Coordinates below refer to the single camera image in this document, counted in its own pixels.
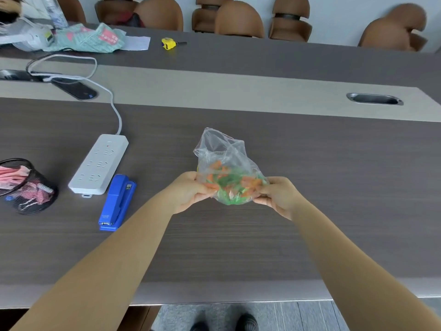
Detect yellow tape measure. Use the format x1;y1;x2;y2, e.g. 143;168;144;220
161;37;187;51

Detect brown wooden table base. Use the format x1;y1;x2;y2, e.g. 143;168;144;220
117;305;161;331

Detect person's left hand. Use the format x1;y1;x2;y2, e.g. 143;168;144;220
161;171;217;215

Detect silver cable grommet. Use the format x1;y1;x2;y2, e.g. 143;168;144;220
0;69;62;82
346;92;404;106

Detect white paper sheet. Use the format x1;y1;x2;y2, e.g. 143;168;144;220
119;35;151;51

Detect person's left forearm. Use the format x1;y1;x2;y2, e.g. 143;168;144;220
10;194;173;331

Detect blue stapler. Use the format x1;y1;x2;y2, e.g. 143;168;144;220
99;174;137;231

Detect person's right forearm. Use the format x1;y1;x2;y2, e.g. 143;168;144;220
291;199;441;331

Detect white power cable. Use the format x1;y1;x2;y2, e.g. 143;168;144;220
26;54;123;136

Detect clear plastic bottle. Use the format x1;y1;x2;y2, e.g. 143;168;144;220
44;0;69;30

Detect row of brown chairs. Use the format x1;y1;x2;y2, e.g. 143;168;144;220
55;0;429;52

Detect person's right hand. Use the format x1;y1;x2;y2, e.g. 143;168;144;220
252;176;304;221

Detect clear plastic bag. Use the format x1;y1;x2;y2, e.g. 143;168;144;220
193;127;269;206

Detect white power strip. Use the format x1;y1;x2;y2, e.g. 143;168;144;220
68;134;129;198

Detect person's right shoe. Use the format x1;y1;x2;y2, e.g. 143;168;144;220
236;314;259;331

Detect pink paper packets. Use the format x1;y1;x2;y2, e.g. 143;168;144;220
0;165;32;191

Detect green patterned bag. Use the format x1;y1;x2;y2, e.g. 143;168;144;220
43;23;127;53

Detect dark red cloth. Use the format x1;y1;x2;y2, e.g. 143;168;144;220
116;12;146;28

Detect black mesh pen holder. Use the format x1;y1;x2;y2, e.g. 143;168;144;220
0;158;59;215

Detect pile of orange green pieces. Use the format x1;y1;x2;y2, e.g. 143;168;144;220
203;160;269;205

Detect black smartphone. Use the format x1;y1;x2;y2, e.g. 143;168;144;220
51;77;98;101

